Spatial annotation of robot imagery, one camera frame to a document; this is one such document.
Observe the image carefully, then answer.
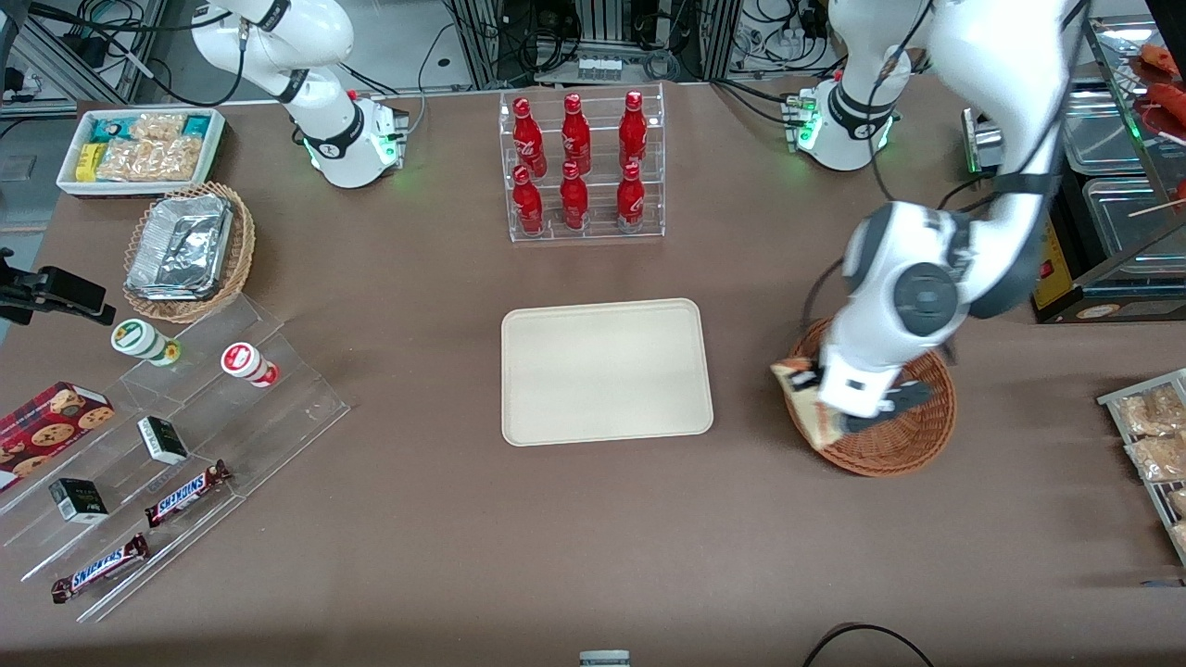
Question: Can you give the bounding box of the triangle sandwich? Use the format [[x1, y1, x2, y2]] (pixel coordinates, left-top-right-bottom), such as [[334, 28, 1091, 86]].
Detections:
[[770, 360, 846, 453]]

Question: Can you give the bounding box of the round brown wicker basket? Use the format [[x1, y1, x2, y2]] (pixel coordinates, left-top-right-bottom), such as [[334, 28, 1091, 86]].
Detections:
[[783, 317, 957, 478]]

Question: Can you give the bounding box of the beige plastic tray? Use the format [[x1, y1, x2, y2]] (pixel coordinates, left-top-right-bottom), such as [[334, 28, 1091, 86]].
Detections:
[[500, 297, 715, 448]]

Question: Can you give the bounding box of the oval light wicker basket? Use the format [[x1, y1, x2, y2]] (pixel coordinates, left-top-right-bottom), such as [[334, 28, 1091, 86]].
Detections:
[[122, 181, 257, 325]]

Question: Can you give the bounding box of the red cola bottle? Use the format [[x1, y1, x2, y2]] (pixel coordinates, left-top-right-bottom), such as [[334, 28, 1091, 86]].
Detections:
[[560, 161, 590, 232], [512, 165, 545, 236], [512, 97, 548, 179], [561, 93, 592, 177], [619, 90, 649, 171], [616, 162, 646, 234]]

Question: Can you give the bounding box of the black food warmer cabinet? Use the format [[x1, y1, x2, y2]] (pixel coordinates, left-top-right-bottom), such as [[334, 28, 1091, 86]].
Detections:
[[964, 11, 1186, 325]]

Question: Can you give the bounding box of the clear acrylic bottle rack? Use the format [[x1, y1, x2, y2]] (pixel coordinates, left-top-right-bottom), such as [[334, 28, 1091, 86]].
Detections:
[[498, 82, 666, 245]]

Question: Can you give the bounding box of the grey metal box green light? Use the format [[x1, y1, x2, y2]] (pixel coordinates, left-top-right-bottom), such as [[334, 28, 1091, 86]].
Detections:
[[962, 107, 1008, 177]]

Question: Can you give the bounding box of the steel warmer pan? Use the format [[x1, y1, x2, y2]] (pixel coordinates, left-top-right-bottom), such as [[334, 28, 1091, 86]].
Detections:
[[1081, 176, 1186, 271], [1063, 85, 1159, 175]]

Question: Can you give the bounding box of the black equipment rack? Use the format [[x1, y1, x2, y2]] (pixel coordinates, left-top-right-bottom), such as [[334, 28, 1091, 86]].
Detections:
[[449, 0, 747, 89]]

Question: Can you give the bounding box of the red sausage on stick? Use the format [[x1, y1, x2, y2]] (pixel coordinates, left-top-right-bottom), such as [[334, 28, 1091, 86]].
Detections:
[[1132, 42, 1186, 126]]

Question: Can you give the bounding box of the clear acrylic stepped display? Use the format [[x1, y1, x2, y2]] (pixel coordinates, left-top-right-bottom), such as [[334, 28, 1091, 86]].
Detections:
[[0, 293, 352, 624]]

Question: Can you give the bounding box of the red lid drink cup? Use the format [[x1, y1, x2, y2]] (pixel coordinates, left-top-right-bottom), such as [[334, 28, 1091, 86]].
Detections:
[[220, 341, 280, 388]]

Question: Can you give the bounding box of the brown Snickers bar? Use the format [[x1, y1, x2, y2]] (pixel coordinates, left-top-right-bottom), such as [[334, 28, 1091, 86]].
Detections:
[[50, 533, 150, 605], [144, 459, 233, 529]]

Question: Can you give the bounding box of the white rectangular snack bin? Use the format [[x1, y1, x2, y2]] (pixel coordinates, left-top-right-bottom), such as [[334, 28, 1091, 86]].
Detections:
[[57, 107, 227, 199]]

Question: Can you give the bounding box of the silver foil container stack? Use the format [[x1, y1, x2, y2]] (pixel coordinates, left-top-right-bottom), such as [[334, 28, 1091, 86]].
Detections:
[[125, 194, 234, 302]]

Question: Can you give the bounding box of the small black box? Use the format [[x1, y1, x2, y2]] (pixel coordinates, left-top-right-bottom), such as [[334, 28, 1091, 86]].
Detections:
[[137, 416, 190, 466], [48, 477, 110, 526]]

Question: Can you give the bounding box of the green lid drink cup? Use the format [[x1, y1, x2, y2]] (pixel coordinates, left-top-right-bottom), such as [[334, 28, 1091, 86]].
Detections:
[[110, 318, 182, 368]]

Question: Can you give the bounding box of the clear bag of crackers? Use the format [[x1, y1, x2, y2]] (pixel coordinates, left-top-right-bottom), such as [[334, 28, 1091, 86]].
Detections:
[[128, 112, 187, 142], [96, 137, 206, 183]]

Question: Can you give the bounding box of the red cookie box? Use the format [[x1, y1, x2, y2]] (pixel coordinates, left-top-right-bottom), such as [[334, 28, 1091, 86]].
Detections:
[[0, 381, 116, 494]]

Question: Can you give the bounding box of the black looped cable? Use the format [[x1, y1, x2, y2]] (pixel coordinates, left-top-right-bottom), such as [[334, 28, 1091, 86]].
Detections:
[[801, 623, 937, 667]]

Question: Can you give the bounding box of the white wire rack tray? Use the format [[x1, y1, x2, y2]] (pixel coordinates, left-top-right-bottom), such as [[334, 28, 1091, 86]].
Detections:
[[1097, 368, 1186, 569]]

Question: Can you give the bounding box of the black camera clamp mount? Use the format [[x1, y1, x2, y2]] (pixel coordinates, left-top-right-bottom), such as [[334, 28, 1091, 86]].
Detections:
[[0, 248, 118, 327]]

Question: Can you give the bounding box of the aluminium frame structure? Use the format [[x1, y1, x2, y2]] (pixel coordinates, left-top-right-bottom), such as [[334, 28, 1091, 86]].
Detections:
[[0, 0, 170, 119]]

